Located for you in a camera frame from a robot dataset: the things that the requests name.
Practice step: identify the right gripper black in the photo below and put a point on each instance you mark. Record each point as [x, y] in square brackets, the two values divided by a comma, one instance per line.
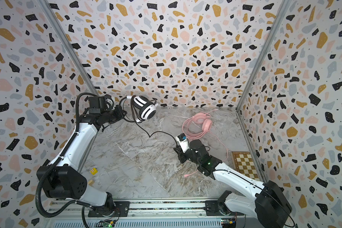
[183, 153]

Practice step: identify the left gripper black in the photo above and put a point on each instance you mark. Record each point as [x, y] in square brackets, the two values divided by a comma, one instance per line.
[120, 115]

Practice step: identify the pink headphones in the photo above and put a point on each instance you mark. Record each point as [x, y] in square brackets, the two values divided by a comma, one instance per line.
[200, 118]

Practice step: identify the white black headphones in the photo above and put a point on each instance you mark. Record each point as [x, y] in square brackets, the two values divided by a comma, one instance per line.
[145, 108]

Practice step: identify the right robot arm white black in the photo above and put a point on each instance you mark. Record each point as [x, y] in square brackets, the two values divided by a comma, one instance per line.
[262, 200]

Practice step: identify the wooden checkerboard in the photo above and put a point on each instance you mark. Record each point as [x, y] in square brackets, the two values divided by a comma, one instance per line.
[245, 165]

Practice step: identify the small yellow block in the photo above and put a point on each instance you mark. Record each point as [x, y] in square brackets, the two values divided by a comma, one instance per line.
[94, 171]

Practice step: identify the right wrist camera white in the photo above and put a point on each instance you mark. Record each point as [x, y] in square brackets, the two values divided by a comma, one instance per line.
[183, 142]

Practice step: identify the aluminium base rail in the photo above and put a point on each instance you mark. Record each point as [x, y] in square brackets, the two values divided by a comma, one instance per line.
[154, 213]

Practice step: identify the left corner aluminium post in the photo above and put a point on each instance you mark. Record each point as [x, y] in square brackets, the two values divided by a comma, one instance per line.
[64, 66]

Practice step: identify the corner aluminium post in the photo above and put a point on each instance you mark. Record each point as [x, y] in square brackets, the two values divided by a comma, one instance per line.
[265, 49]
[64, 66]

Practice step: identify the right corner aluminium post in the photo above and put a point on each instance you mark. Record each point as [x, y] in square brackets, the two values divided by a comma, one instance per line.
[265, 49]

